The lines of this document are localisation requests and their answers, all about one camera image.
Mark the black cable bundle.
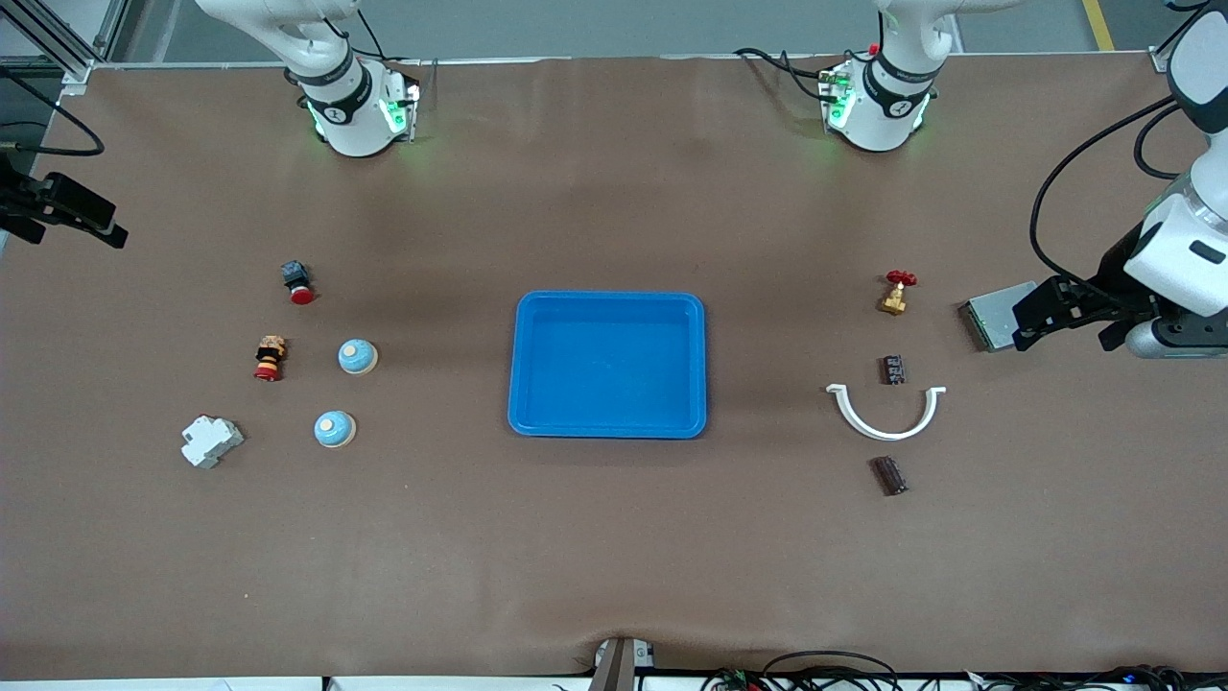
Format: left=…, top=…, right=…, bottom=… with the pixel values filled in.
left=698, top=650, right=1228, bottom=691

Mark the red yellow stacked push button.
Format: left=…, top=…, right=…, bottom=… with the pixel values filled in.
left=253, top=334, right=289, bottom=383

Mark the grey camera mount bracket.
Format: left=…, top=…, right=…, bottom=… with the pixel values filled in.
left=587, top=636, right=658, bottom=691

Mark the brown table mat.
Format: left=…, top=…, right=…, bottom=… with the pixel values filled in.
left=0, top=53, right=1228, bottom=678

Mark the white half-round pipe clamp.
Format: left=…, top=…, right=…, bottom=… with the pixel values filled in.
left=825, top=383, right=948, bottom=442

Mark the white circuit breaker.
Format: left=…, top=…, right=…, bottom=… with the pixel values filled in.
left=180, top=414, right=245, bottom=470

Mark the blue plastic tray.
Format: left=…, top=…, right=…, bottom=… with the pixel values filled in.
left=508, top=291, right=708, bottom=441

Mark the black arm base cable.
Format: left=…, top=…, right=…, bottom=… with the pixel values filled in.
left=734, top=46, right=831, bottom=102

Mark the brass valve with red handle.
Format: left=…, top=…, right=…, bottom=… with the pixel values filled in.
left=876, top=270, right=918, bottom=317

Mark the aluminium frame profile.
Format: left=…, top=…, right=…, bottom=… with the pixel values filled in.
left=0, top=0, right=130, bottom=97
left=1149, top=0, right=1228, bottom=74

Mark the grey metal box module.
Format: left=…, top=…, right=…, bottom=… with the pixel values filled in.
left=957, top=280, right=1042, bottom=353

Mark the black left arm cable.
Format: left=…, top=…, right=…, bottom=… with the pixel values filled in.
left=1029, top=91, right=1195, bottom=294

